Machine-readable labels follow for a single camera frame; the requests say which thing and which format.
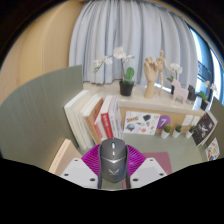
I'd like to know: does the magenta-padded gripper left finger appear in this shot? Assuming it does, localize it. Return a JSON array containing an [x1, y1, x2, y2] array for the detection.
[[60, 143, 101, 190]]

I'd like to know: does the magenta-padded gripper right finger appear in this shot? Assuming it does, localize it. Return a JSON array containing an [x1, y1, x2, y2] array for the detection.
[[124, 144, 167, 190]]

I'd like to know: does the dark grey computer mouse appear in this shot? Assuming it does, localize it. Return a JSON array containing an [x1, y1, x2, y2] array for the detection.
[[98, 137, 129, 185]]

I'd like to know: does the pink mouse pad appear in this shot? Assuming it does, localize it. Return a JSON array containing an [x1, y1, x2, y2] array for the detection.
[[143, 151, 174, 176]]

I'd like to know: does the cream book with red title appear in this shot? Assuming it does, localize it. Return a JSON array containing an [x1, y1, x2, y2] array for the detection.
[[48, 138, 83, 176]]

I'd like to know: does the small succulent in white pot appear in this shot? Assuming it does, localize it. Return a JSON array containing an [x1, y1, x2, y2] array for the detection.
[[171, 124, 184, 139], [160, 123, 173, 140], [185, 124, 198, 139]]

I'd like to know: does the thin red and white book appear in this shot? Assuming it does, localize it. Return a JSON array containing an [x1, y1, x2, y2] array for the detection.
[[93, 112, 105, 141]]

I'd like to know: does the white sticker sheet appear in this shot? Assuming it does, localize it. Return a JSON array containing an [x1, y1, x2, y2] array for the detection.
[[123, 110, 161, 136]]

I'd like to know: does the round purple number sticker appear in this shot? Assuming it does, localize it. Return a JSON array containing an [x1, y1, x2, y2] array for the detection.
[[156, 114, 172, 131]]

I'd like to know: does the thick white book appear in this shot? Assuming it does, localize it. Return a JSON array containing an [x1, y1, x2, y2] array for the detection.
[[63, 89, 90, 151]]

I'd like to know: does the tan kraft book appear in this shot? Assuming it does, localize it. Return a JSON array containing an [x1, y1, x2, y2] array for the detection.
[[83, 97, 105, 145]]

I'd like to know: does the white book with red title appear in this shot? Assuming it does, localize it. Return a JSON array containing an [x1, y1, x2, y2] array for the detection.
[[109, 95, 124, 140]]

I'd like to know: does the colourful sticker card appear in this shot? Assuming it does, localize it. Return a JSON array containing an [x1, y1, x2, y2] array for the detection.
[[204, 137, 221, 162]]

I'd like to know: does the black cover book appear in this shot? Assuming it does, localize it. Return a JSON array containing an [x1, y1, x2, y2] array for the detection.
[[191, 111, 219, 147]]

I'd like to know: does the white orchid in black pot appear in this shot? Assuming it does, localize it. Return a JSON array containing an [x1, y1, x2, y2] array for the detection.
[[92, 46, 136, 97]]

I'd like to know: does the pink wooden horse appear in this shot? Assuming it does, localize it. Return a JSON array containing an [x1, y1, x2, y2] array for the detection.
[[171, 78, 190, 105]]

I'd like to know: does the potted plant by window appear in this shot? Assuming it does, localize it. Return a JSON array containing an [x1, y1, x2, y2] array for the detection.
[[199, 79, 218, 112]]

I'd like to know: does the black wooden horse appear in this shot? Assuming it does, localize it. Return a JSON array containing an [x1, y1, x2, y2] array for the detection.
[[187, 84, 198, 102]]

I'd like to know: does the wooden hand model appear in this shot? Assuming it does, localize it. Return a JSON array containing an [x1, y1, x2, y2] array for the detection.
[[143, 56, 160, 100]]

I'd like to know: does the white orchid behind horse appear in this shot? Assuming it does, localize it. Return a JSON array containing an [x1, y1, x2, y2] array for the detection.
[[166, 63, 184, 96]]

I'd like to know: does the pale grey curtain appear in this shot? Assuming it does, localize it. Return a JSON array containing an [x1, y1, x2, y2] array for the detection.
[[68, 0, 200, 96]]

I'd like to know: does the white wall socket plate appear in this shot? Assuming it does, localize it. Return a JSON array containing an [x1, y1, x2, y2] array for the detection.
[[181, 114, 194, 127], [192, 115, 202, 127]]

